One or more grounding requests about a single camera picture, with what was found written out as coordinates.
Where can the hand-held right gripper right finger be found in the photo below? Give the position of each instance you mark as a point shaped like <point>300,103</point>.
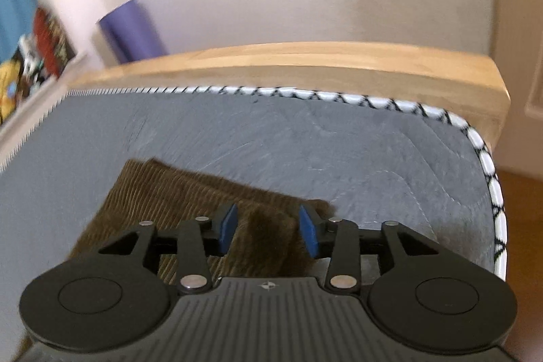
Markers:
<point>309,232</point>

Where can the maroon cushion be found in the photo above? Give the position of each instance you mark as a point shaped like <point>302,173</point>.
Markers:
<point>53,42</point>

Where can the yellow plush toy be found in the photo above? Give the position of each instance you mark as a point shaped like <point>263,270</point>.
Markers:
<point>7,90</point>

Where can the purple rolled mat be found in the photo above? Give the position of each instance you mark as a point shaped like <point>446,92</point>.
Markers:
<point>133,31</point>

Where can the panda plush toy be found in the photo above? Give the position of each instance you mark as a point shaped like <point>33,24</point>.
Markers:
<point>30,63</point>

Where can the wooden table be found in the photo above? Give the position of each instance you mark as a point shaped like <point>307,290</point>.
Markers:
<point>339,65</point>

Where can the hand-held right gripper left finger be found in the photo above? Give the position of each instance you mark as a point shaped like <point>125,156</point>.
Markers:
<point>225,230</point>

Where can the grey quilted mattress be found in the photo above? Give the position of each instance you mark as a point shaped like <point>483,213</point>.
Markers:
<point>339,141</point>

